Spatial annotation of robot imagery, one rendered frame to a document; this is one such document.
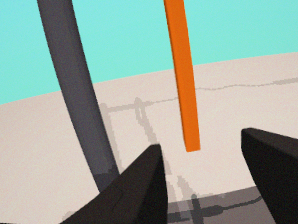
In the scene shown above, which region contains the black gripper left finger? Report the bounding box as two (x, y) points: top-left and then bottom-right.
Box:
(60, 144), (168, 224)

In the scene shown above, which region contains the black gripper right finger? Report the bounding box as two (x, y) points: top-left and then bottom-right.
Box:
(241, 127), (298, 224)

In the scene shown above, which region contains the orange handle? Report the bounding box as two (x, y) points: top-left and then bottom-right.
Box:
(164, 0), (201, 152)

